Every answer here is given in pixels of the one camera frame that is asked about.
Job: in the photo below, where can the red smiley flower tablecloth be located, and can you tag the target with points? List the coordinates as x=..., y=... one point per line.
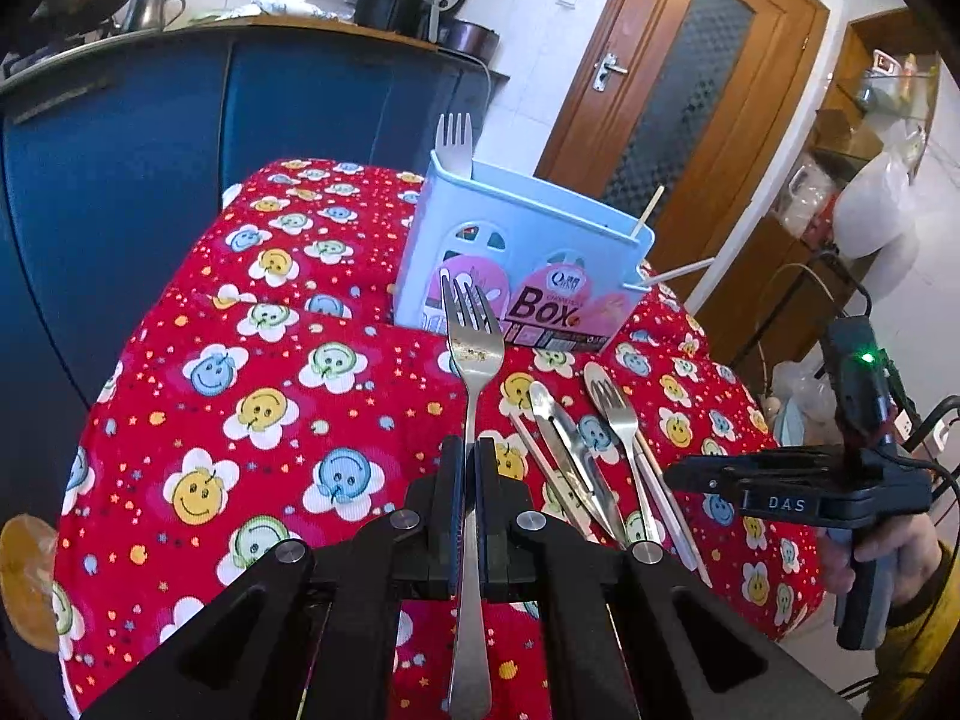
x=300, y=427

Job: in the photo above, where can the person's right forearm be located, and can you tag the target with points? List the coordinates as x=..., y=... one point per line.
x=930, y=634

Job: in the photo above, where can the white plastic bag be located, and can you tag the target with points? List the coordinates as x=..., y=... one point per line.
x=877, y=217

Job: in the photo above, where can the light blue utensil box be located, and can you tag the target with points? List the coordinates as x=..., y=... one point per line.
x=525, y=232

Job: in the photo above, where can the orange round object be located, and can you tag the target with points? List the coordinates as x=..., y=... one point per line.
x=26, y=577

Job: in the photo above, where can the steel knife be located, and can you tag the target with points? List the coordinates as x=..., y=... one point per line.
x=559, y=427

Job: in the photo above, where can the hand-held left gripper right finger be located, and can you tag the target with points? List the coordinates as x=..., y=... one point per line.
x=487, y=517

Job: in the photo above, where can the wooden door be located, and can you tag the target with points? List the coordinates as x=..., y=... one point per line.
x=600, y=30

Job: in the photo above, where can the white plastic fork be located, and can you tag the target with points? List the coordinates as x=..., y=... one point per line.
x=454, y=142

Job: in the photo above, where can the person's right hand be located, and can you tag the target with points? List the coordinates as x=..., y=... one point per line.
x=916, y=555

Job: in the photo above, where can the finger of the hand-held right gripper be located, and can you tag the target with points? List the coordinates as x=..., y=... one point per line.
x=705, y=476

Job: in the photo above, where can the clear plastic bag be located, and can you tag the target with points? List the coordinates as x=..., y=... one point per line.
x=799, y=397

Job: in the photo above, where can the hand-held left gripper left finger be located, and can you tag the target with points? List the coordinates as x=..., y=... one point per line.
x=454, y=517

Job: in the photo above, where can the steel kettle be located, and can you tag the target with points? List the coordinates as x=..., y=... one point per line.
x=150, y=7

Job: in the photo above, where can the black rice cooker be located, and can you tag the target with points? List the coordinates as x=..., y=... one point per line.
x=469, y=34

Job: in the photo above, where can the blue kitchen counter cabinets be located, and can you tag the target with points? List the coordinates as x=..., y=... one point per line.
x=150, y=165

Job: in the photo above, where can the wooden storage shelf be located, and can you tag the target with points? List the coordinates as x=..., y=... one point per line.
x=840, y=135

